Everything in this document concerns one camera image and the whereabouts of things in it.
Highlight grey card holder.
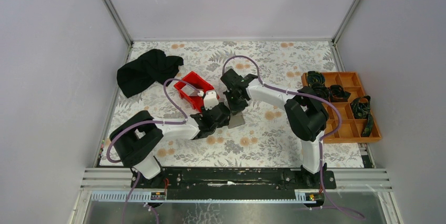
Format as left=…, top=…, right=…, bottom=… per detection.
left=227, top=112, right=246, bottom=129

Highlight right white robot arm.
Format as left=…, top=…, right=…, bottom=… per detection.
left=220, top=69, right=329, bottom=188

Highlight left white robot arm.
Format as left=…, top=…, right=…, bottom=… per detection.
left=109, top=102, right=231, bottom=188

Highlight cards in red bin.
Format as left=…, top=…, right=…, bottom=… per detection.
left=181, top=85, right=205, bottom=97

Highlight floral table mat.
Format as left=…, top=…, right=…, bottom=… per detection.
left=99, top=40, right=365, bottom=168

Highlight black cloth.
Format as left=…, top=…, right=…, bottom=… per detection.
left=116, top=49, right=184, bottom=98

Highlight rolled dark tie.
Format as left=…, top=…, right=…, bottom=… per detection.
left=311, top=83, right=330, bottom=101
left=307, top=71, right=326, bottom=86
left=329, top=85, right=351, bottom=103

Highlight wooden compartment tray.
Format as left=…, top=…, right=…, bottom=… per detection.
left=301, top=72, right=382, bottom=145

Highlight unrolled dark tie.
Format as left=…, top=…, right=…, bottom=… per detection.
left=350, top=95, right=374, bottom=137

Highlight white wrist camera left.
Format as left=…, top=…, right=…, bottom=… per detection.
left=203, top=90, right=219, bottom=110

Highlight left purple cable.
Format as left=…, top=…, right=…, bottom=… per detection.
left=106, top=78, right=206, bottom=224

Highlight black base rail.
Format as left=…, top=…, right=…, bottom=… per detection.
left=131, top=167, right=337, bottom=200

